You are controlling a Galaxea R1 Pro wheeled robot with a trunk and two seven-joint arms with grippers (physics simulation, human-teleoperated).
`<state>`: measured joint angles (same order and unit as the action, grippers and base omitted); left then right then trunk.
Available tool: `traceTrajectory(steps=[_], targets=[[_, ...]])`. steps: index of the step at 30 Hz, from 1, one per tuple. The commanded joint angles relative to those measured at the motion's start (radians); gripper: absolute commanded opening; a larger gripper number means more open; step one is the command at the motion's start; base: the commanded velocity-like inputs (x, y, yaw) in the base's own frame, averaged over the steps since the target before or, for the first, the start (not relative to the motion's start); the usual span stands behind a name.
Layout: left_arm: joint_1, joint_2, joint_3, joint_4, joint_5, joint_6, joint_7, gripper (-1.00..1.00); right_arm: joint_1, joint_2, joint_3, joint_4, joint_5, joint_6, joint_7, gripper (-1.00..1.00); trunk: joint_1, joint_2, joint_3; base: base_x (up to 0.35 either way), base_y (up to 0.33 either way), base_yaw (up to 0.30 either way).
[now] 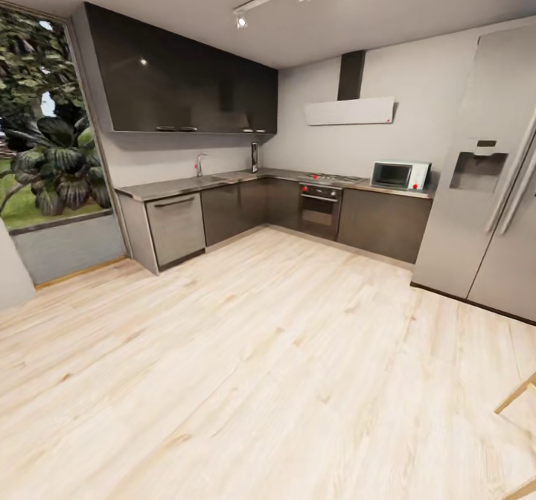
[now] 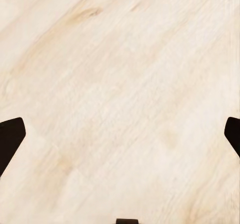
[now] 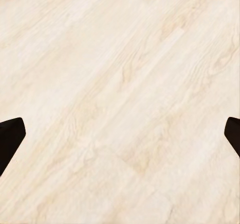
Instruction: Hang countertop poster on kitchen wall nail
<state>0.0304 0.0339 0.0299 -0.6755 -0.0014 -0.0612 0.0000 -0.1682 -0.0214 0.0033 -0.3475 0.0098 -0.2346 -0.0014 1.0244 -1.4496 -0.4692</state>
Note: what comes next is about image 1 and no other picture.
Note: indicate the straight chair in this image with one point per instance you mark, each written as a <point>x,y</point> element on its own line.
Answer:
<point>529,383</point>

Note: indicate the fixed window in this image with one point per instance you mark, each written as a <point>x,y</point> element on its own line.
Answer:
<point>55,198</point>

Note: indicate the drop in sink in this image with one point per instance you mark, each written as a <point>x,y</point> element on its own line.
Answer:
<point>222,176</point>

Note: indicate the microwave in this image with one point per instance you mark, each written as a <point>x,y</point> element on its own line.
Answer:
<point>401,174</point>

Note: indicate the cabinet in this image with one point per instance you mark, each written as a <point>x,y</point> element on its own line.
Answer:
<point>143,78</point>
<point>247,95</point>

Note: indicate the dishwasher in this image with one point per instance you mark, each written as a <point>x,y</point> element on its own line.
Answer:
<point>176,228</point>

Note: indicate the fridge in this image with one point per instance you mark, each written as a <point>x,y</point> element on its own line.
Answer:
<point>479,245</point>

